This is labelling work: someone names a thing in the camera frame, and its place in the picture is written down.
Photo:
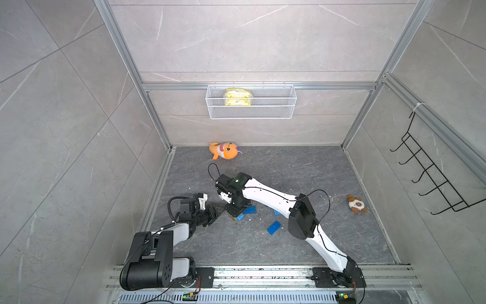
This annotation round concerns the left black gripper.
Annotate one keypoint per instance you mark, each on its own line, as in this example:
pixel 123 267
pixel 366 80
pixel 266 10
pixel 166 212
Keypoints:
pixel 211 217

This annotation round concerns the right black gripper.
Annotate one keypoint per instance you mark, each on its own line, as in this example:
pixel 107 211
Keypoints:
pixel 234 211

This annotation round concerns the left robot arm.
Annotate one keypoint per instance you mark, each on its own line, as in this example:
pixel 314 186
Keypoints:
pixel 151 263

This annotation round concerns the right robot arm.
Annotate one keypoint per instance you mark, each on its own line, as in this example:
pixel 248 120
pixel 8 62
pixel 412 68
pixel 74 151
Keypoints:
pixel 241 190

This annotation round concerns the blue small lego brick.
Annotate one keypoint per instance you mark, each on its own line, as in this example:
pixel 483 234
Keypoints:
pixel 250 210

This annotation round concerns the blue lego brick front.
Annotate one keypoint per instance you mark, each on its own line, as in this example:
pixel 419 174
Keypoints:
pixel 273 228

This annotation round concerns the orange plush fish toy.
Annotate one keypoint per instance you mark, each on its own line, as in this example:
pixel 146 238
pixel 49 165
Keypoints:
pixel 226 151

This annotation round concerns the brown white plush toy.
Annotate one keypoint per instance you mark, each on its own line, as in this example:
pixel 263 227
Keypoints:
pixel 356 205

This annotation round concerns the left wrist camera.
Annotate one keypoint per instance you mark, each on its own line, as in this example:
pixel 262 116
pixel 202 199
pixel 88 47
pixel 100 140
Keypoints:
pixel 201 200

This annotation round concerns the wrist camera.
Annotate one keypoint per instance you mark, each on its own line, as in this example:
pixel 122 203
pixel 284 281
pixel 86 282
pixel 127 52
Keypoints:
pixel 201 200
pixel 225 197

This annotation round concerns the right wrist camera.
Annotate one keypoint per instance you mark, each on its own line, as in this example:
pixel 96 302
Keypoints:
pixel 225 197

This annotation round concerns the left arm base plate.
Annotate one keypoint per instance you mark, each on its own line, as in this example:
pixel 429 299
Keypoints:
pixel 199 277

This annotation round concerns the aluminium mounting rail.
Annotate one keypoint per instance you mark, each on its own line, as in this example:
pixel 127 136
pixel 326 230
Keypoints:
pixel 271 277

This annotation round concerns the white wire mesh basket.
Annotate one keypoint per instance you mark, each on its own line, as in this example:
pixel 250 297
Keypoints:
pixel 251 102

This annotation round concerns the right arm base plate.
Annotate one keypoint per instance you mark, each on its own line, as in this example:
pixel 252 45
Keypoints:
pixel 323 277

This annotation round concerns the black wire hook rack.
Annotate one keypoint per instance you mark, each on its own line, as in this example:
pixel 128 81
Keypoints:
pixel 429 169

